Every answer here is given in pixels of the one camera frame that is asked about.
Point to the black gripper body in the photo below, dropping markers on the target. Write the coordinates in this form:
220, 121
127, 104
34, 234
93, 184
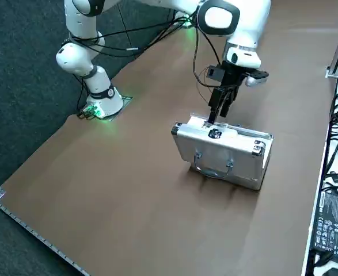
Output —
232, 76

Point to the white plastic medicine box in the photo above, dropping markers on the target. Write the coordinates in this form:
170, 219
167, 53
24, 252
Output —
197, 122

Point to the aluminium medical kit case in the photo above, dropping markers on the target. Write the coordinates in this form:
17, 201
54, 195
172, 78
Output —
243, 166

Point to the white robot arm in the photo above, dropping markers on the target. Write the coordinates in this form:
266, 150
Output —
99, 83

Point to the black labelled power adapter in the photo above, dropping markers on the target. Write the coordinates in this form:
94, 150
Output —
332, 224

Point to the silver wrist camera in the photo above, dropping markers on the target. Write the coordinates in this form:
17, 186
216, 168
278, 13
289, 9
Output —
256, 80

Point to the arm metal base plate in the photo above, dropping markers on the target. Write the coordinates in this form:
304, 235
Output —
125, 100

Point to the aluminium table edge rail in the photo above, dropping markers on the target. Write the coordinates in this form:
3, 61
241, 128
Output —
42, 237

